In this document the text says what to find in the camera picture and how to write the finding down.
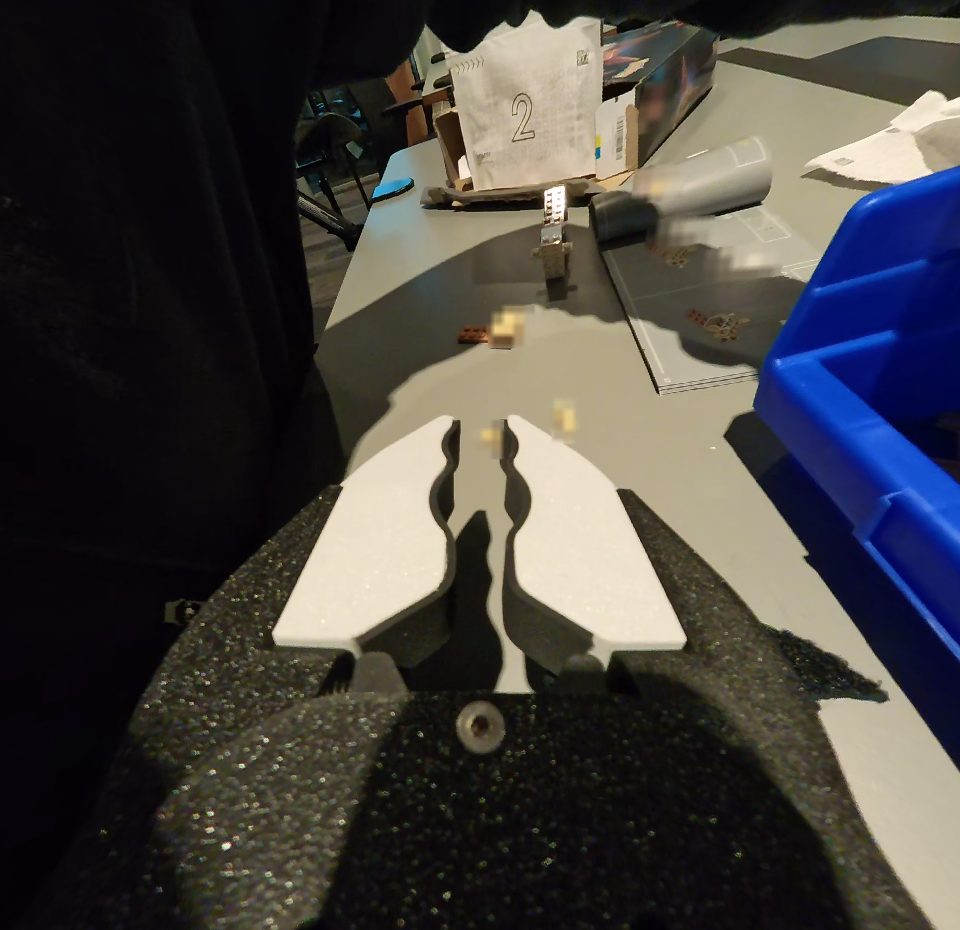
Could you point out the dark toy set box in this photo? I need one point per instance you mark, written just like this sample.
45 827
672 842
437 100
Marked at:
675 90

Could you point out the black office chair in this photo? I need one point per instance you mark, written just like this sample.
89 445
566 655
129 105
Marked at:
330 132

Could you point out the brown plate brick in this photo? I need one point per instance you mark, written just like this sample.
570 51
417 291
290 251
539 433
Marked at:
472 333

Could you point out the instruction booklet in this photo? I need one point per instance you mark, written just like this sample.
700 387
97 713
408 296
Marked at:
675 345

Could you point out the person's black jacket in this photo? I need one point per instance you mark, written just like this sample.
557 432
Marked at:
150 345

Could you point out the torn white paper bag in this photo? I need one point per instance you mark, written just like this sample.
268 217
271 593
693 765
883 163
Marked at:
900 143

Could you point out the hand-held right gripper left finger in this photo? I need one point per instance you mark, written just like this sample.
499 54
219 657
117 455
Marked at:
375 540

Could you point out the partly built brick tower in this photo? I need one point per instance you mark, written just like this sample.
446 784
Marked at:
553 259

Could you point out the grey desk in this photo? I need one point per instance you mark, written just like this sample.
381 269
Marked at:
660 465

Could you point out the open cardboard box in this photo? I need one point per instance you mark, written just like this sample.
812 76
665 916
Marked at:
446 143

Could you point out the blue pad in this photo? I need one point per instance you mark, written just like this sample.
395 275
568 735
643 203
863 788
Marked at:
394 188

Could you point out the blue plastic bin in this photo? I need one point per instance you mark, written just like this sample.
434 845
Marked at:
862 330

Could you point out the white numbered paper bag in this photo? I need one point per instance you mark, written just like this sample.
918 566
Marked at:
495 83

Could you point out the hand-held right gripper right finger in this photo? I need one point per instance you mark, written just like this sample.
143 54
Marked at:
592 555

